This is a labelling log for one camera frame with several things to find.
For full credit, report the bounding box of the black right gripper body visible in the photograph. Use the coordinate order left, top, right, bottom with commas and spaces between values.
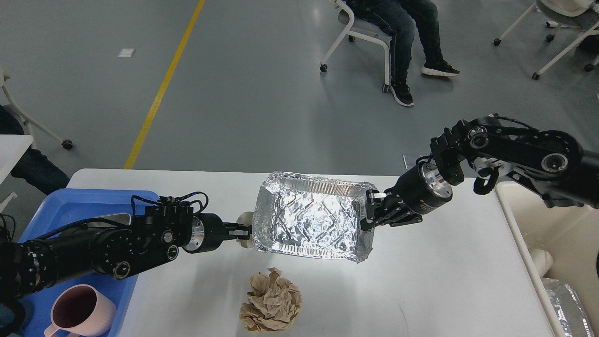
385, 162, 452, 215

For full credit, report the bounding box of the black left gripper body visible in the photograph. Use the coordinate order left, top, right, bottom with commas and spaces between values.
183, 213, 227, 254

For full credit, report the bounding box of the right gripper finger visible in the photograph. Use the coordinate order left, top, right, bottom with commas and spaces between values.
374, 208, 422, 227
360, 189, 398, 231

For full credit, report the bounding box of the white paper cup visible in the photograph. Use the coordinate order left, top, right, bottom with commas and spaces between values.
237, 212, 254, 249

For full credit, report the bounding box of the aluminium foil tray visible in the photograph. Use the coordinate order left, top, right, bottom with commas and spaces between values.
252, 171, 375, 263

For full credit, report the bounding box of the brown paper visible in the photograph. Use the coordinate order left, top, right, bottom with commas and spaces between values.
239, 267, 302, 333

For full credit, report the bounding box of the stainless steel rectangular tray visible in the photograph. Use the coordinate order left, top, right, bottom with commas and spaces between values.
86, 212, 131, 228

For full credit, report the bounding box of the pink mug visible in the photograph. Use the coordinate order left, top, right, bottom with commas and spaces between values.
44, 284, 117, 337

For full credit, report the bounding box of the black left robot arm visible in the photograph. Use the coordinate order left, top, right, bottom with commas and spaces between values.
1, 193, 252, 337

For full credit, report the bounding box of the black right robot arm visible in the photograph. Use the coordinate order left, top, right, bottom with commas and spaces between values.
361, 114, 599, 232

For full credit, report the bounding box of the left floor outlet plate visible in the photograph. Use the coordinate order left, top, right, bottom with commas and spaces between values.
402, 154, 428, 170

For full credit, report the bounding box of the white cup in bin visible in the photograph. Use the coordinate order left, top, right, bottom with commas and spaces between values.
530, 248, 554, 278

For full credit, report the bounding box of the blue plastic tray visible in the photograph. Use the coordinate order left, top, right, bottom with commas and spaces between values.
19, 189, 158, 337

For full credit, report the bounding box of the cream plastic bin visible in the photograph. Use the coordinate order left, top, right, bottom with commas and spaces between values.
496, 182, 599, 337

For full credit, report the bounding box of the person in blue hoodie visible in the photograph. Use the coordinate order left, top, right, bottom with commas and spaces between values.
346, 0, 460, 107

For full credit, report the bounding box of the grey white office chair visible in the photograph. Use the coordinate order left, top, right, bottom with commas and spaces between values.
319, 0, 391, 93

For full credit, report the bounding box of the foil scrap in bin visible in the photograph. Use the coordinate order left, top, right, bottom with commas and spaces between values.
541, 278, 595, 337

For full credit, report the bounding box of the white paper on floor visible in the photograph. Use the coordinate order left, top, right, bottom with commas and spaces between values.
117, 48, 136, 58

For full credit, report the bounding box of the grey chair at left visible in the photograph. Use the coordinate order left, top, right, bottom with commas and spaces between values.
0, 67, 73, 151

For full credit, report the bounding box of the white side table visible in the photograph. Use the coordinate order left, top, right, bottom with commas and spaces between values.
0, 134, 34, 183

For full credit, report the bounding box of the white chair top right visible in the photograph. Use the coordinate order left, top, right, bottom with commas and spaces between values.
493, 0, 599, 81

